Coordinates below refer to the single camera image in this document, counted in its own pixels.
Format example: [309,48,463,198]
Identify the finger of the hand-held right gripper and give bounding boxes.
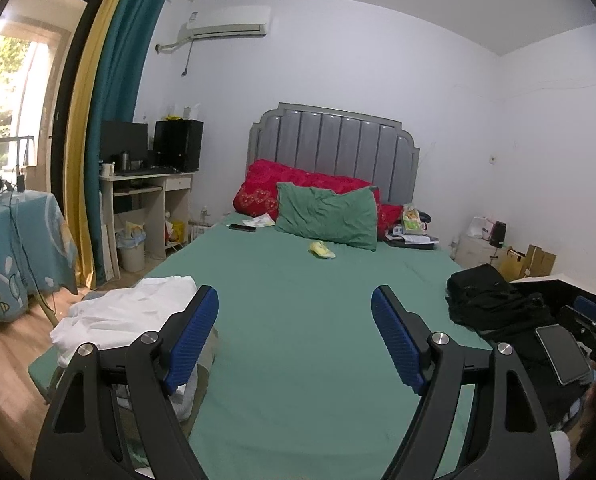
[558,295,596,343]

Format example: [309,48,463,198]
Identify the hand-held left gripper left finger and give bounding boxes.
[30,285,219,480]

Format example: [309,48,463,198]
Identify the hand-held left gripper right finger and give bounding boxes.
[371,285,561,480]

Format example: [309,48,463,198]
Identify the large white garment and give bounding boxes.
[49,275,219,423]

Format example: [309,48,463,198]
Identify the pile of black clothes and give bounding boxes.
[445,262,596,431]

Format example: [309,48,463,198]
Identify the smartphone with grey screen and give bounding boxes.
[534,324,592,387]

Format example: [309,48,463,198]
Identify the black open box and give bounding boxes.
[510,272,596,308]

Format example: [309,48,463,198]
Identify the brown cardboard box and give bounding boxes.
[525,244,557,278]

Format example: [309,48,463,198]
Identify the bed with green sheet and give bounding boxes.
[28,222,508,480]

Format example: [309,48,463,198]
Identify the white trash bin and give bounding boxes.
[115,232,146,273]

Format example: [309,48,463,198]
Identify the black speaker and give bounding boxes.
[488,221,511,248]

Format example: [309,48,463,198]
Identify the white nightstand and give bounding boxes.
[455,232,503,268]

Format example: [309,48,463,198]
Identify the colourful snack bag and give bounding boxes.
[402,203,429,236]

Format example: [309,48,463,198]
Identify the white box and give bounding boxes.
[469,216,496,240]

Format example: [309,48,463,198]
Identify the white papers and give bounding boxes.
[242,212,277,230]

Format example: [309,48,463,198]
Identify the white computer desk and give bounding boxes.
[99,171,196,281]

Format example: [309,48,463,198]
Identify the green pillow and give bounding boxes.
[275,182,380,252]

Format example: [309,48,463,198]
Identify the red pillow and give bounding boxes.
[233,159,403,243]

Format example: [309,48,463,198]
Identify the black computer tower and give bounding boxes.
[153,119,203,172]

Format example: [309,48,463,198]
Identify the table with blue cartoon tablecloth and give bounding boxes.
[0,191,79,356]

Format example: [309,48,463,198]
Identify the yellow curtain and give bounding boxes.
[63,0,139,288]

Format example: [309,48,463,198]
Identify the black monitor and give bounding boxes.
[100,121,149,163]

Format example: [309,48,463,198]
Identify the grey padded headboard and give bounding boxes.
[247,102,421,211]

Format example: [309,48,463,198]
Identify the teal curtain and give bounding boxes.
[85,0,173,288]

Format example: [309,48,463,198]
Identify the white air conditioner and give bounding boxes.
[185,6,271,38]

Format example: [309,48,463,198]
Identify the air conditioner hose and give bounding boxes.
[155,25,193,54]

